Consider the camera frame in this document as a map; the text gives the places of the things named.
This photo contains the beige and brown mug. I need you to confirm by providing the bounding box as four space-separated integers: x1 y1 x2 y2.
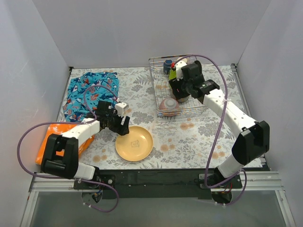
177 57 188 63

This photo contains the floral tablecloth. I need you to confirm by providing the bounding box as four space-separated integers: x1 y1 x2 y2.
54 65 267 170

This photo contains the blue shark print cloth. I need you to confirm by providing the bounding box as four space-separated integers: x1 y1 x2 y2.
63 72 119 122

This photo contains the chrome wire dish rack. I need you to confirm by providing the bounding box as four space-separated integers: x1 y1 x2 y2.
148 55 206 117

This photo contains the orange tie-dye cloth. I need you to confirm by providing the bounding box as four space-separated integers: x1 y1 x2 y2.
35 124 95 165

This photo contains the beige bear plate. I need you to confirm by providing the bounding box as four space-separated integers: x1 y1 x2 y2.
116 126 153 162

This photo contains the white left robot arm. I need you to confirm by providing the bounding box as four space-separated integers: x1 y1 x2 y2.
41 101 130 189

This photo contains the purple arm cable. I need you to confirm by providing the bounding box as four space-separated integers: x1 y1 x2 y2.
17 85 119 213
184 54 247 207

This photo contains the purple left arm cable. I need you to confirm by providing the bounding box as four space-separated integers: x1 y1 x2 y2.
17 85 119 213

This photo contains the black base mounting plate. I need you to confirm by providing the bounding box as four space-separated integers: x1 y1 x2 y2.
73 169 243 200

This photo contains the lime green plate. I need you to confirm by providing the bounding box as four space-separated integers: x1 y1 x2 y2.
169 67 177 80

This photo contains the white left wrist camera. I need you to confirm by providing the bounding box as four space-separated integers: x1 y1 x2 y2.
115 102 129 117

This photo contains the brown rimmed cream bowl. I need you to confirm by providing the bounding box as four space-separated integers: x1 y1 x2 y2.
175 95 189 103

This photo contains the aluminium frame rail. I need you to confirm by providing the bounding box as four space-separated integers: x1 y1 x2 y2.
20 171 296 227

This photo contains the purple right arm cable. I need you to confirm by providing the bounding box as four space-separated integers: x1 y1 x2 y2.
184 54 247 207

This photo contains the dark blue mug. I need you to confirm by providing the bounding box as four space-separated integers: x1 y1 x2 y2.
163 59 173 75

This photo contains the floral patterned bowl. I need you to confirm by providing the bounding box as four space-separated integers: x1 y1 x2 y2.
159 98 179 117

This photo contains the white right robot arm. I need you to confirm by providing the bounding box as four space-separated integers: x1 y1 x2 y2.
169 60 270 188

